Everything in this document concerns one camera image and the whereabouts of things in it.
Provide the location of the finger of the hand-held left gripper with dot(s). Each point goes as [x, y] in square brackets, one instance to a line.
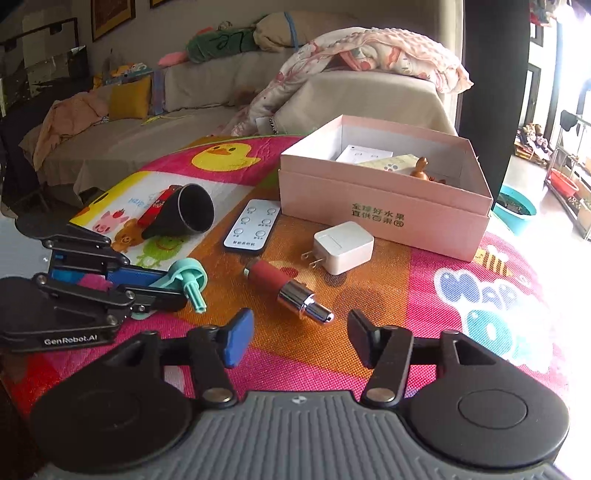
[83, 244]
[138, 279]

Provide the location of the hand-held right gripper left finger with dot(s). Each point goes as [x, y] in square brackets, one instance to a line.
[238, 337]

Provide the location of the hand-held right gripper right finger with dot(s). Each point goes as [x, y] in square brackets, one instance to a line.
[362, 334]

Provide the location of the teal plastic spool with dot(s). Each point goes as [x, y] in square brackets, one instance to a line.
[187, 276]

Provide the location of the red and silver trimmer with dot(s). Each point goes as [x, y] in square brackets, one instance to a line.
[277, 277]

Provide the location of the pink cardboard box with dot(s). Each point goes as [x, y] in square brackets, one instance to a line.
[369, 203]

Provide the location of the brown wooden figurine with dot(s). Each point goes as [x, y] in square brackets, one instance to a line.
[421, 168]

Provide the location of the colourful cartoon play mat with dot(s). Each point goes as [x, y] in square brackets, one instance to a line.
[369, 300]

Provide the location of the red rectangular packet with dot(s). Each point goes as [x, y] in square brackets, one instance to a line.
[154, 210]

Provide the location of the black funnel nozzle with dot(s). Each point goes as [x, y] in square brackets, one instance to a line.
[189, 212]

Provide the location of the white plug adapter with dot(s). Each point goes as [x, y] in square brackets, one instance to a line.
[344, 247]

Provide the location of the white remote control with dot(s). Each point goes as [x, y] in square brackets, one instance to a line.
[251, 226]

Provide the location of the orange cloth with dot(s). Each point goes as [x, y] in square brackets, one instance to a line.
[64, 120]

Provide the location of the beige covered sofa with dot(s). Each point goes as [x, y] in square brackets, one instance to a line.
[184, 129]

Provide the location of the yellow cushion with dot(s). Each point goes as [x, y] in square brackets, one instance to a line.
[130, 98]

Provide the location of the colourful toy book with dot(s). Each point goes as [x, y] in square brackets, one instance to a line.
[127, 74]

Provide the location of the black paper bag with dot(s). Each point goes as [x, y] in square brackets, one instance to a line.
[78, 62]

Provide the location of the teal plastic basin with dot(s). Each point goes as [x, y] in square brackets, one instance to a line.
[515, 210]

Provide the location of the pink plush toy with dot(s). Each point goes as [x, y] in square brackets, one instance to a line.
[173, 58]

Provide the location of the green plush toy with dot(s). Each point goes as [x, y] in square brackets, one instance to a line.
[221, 46]

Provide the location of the red plastic basin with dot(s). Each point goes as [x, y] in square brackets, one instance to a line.
[564, 182]

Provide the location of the row of shoes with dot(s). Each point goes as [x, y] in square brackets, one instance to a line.
[533, 141]

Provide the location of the metal storage rack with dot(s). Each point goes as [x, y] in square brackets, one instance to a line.
[575, 184]

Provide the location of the pink printed blanket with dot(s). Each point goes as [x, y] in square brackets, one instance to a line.
[369, 50]

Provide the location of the black cloth on rack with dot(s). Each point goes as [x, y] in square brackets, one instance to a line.
[569, 120]

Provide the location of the large framed wall picture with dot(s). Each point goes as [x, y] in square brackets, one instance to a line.
[113, 18]

